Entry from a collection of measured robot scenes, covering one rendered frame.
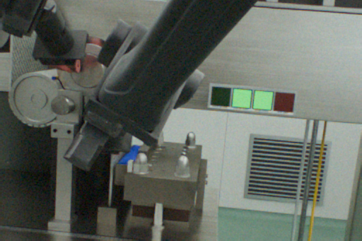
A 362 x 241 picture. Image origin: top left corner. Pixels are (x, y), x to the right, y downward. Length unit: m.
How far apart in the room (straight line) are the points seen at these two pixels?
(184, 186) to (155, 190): 0.07
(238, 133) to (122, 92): 3.37
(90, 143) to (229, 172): 2.98
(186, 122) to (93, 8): 2.43
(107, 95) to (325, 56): 1.04
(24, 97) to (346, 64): 0.86
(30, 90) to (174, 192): 0.40
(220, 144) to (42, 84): 2.77
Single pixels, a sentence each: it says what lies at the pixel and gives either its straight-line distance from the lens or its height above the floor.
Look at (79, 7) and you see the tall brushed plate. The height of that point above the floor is 1.40.
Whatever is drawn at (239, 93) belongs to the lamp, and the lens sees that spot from 1.39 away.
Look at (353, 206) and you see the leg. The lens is 1.71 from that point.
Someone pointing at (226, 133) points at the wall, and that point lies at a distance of 3.78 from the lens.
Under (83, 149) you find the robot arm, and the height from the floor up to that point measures 1.12.
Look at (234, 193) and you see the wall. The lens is 3.90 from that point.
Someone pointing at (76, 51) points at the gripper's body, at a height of 1.29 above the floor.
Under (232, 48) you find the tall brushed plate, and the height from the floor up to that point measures 1.32.
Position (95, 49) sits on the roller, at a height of 1.30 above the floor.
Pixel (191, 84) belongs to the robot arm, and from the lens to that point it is 0.52.
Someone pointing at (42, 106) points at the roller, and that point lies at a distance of 1.14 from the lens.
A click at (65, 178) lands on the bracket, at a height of 1.01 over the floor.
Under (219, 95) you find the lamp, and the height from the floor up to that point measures 1.19.
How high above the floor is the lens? 1.33
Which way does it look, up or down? 12 degrees down
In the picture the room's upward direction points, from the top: 5 degrees clockwise
